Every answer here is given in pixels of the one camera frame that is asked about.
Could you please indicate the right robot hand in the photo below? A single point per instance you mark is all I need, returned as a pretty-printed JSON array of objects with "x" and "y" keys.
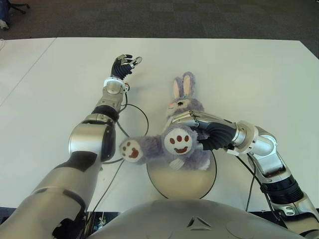
[{"x": 219, "y": 134}]

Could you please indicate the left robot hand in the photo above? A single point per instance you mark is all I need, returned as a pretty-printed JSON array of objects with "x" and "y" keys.
[{"x": 119, "y": 69}]

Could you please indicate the purple plush doll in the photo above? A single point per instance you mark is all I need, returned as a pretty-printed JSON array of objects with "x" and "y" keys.
[{"x": 174, "y": 147}]

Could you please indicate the white plate with black rim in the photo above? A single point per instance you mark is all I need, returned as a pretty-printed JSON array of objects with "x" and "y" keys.
[{"x": 179, "y": 181}]

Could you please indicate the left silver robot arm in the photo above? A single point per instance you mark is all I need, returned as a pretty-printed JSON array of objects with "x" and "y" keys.
[{"x": 87, "y": 139}]

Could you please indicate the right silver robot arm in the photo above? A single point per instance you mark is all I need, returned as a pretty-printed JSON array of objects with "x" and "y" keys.
[{"x": 274, "y": 164}]

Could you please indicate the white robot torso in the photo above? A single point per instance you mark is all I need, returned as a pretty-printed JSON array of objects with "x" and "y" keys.
[{"x": 162, "y": 219}]

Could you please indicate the black office chair base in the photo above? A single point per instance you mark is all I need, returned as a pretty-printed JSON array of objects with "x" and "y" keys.
[{"x": 17, "y": 6}]

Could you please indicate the white shoe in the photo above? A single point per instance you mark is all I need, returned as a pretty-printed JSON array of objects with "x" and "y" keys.
[{"x": 3, "y": 24}]

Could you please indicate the blue trouser leg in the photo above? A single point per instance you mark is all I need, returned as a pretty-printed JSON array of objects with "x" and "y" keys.
[{"x": 3, "y": 10}]

